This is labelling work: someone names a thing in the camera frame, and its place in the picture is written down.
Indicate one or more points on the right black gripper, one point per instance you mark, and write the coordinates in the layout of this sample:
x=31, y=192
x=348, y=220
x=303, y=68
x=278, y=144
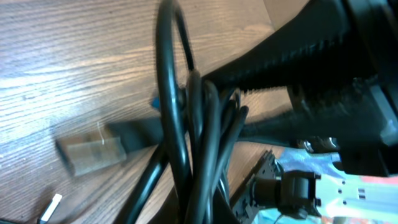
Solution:
x=340, y=60

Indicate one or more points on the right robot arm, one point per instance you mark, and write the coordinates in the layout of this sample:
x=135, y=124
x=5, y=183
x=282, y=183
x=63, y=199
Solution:
x=301, y=194

